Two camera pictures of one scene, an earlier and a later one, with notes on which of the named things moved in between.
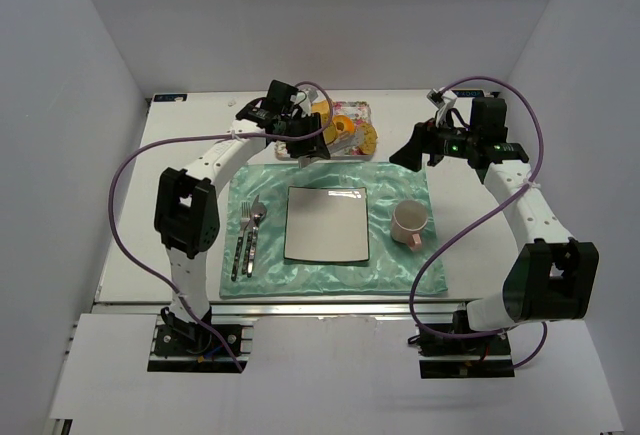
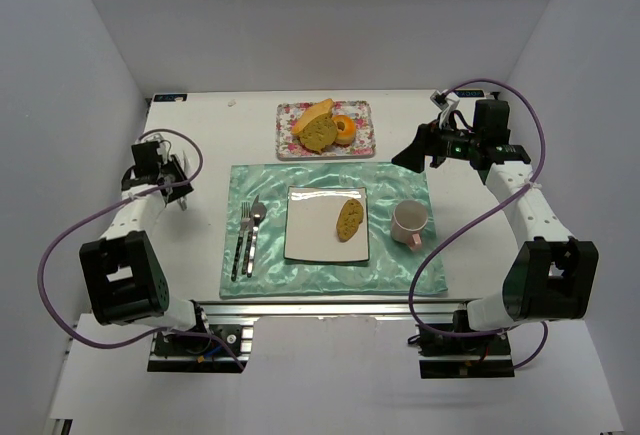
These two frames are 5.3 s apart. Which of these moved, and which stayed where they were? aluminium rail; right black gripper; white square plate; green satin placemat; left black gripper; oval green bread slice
Moved: oval green bread slice; left black gripper
Stayed: right black gripper; aluminium rail; white square plate; green satin placemat
